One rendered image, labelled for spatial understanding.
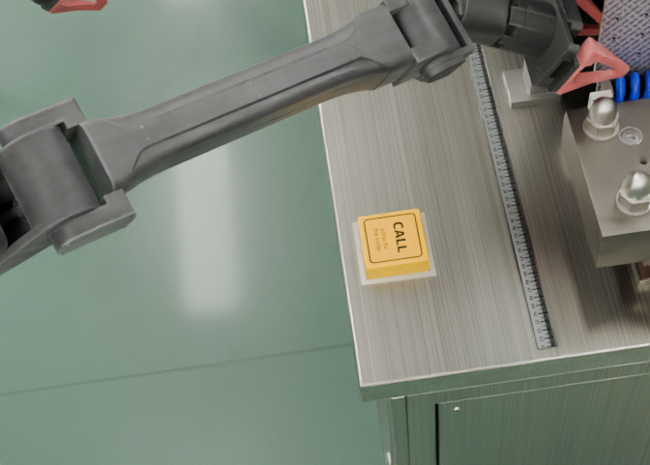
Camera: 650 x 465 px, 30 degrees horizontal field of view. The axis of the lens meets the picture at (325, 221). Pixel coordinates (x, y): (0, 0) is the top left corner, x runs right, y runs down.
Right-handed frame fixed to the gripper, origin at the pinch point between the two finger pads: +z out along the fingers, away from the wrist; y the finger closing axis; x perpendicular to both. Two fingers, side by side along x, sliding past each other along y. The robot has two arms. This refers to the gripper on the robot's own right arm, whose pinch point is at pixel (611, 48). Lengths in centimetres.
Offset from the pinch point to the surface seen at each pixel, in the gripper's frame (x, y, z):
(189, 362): -123, -28, 1
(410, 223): -24.1, 8.2, -12.3
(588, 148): -5.7, 9.2, -1.7
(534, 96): -16.4, -7.7, 3.2
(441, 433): -39.8, 25.3, -2.8
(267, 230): -114, -55, 16
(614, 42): 1.1, 0.2, -0.6
